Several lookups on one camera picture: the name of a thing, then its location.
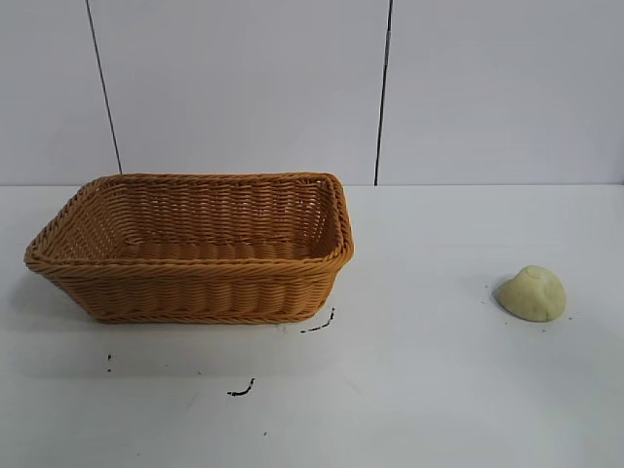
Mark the pale yellow egg yolk pastry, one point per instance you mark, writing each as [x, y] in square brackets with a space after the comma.
[534, 295]

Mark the brown woven wicker basket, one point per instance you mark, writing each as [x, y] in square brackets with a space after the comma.
[195, 287]

